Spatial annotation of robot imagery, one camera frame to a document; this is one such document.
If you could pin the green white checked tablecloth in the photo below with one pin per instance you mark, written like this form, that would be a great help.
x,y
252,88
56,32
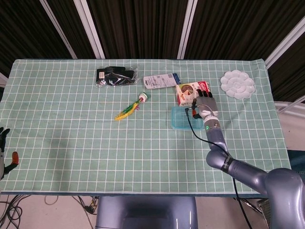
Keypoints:
x,y
71,143

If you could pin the grey blue robot torso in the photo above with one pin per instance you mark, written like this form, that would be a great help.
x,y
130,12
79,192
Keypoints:
x,y
143,214

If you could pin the white metal frame post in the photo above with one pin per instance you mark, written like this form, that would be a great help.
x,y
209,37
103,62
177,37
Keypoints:
x,y
286,40
187,28
58,29
89,28

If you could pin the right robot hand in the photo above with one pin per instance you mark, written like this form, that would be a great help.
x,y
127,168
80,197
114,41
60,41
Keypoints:
x,y
207,106

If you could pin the red white snack carton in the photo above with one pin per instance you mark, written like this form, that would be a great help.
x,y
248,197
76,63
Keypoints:
x,y
186,91

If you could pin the blue denim trouser leg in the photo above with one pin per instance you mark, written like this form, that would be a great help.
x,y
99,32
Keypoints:
x,y
297,158

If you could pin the blister pack with card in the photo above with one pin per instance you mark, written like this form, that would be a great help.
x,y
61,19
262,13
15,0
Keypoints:
x,y
159,80

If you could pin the black gloves in plastic bag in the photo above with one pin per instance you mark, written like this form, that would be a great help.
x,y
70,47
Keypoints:
x,y
114,76

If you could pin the dark brown curtain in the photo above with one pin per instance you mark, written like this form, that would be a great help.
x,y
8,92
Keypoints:
x,y
143,23

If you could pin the white flower paint palette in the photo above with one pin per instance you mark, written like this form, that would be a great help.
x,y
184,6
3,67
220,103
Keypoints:
x,y
237,84

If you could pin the white metal rod stand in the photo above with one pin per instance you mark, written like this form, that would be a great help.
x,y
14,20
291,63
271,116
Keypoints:
x,y
289,106

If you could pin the yellow green feather shuttlecock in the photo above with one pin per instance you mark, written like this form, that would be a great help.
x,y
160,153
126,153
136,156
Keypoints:
x,y
129,109

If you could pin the blue plastic container lid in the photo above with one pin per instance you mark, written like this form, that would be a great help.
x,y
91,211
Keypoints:
x,y
181,119

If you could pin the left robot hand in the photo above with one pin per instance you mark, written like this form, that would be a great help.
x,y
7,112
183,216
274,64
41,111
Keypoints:
x,y
3,155

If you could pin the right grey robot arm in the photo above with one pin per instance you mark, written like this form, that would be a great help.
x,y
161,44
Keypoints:
x,y
250,173

